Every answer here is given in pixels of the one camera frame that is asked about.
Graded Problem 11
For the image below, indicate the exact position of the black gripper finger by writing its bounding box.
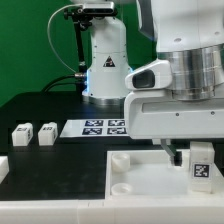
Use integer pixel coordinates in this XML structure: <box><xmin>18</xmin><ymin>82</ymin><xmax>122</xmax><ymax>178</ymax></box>
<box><xmin>161</xmin><ymin>139</ymin><xmax>182</xmax><ymax>166</ymax></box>

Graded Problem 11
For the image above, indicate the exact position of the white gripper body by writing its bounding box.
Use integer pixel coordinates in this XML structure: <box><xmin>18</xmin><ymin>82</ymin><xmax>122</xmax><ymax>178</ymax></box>
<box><xmin>124</xmin><ymin>91</ymin><xmax>224</xmax><ymax>140</ymax></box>

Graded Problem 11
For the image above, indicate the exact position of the white square tabletop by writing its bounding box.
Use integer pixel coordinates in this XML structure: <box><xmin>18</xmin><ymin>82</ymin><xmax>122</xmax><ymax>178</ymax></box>
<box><xmin>105</xmin><ymin>150</ymin><xmax>224</xmax><ymax>199</ymax></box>

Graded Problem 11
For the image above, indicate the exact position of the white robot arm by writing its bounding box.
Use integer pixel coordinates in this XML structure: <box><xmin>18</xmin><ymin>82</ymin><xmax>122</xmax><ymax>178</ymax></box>
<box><xmin>83</xmin><ymin>0</ymin><xmax>224</xmax><ymax>162</ymax></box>

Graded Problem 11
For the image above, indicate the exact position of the white marker sheet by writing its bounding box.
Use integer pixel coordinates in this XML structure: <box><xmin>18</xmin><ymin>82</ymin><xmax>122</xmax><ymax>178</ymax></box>
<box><xmin>60</xmin><ymin>119</ymin><xmax>127</xmax><ymax>138</ymax></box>

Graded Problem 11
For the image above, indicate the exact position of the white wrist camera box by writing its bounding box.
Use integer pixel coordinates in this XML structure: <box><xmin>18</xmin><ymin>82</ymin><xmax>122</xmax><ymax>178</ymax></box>
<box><xmin>125</xmin><ymin>59</ymin><xmax>172</xmax><ymax>91</ymax></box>

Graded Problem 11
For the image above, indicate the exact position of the white frame wall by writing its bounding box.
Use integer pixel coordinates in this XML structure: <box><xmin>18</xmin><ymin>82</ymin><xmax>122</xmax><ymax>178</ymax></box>
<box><xmin>0</xmin><ymin>155</ymin><xmax>224</xmax><ymax>224</ymax></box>

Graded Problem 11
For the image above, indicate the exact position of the black base cable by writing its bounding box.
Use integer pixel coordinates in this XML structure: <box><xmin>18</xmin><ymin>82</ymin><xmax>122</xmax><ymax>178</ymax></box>
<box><xmin>40</xmin><ymin>73</ymin><xmax>88</xmax><ymax>93</ymax></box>

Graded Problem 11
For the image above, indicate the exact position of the black camera on stand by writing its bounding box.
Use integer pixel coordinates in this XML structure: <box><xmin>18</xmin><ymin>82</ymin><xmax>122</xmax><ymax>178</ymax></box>
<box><xmin>64</xmin><ymin>2</ymin><xmax>117</xmax><ymax>92</ymax></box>

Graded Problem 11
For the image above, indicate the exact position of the grey camera cable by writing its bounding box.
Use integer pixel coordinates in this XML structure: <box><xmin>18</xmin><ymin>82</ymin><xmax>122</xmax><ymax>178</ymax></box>
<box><xmin>46</xmin><ymin>4</ymin><xmax>83</xmax><ymax>76</ymax></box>

